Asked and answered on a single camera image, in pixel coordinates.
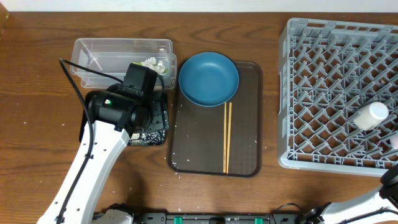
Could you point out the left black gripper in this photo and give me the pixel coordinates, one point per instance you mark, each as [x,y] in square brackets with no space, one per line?
[158,113]

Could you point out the pile of white rice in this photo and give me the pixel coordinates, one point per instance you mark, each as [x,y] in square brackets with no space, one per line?
[148,139]

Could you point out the white cup green inside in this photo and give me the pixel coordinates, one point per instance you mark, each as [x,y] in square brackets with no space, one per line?
[371,115]

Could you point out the white cup pink inside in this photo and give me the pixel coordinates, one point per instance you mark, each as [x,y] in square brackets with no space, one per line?
[394,141]

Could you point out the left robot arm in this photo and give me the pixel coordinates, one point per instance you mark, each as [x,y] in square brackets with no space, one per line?
[78,196]

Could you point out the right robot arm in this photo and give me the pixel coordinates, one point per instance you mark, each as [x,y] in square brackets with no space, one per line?
[379,205]

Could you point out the grey plastic dishwasher rack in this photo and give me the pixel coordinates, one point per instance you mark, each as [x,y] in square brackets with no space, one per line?
[329,70]

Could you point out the black plastic tray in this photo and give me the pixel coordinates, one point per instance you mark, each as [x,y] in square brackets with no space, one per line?
[114,117]

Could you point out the dark brown serving tray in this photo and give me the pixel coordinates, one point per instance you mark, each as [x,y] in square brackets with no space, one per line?
[197,134]

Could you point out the dark blue plate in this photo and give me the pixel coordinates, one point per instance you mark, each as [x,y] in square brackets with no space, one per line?
[208,79]

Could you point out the left wooden chopstick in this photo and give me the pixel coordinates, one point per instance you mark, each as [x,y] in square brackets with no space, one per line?
[224,140]

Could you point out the wooden chopstick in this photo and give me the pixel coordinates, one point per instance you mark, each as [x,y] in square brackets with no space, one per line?
[228,137]
[224,140]

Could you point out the right wooden chopstick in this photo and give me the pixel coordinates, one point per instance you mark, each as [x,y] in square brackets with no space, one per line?
[228,137]

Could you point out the clear plastic bin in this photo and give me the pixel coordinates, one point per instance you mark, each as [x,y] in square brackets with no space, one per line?
[112,56]

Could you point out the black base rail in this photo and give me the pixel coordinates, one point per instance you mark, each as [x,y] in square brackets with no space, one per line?
[164,218]

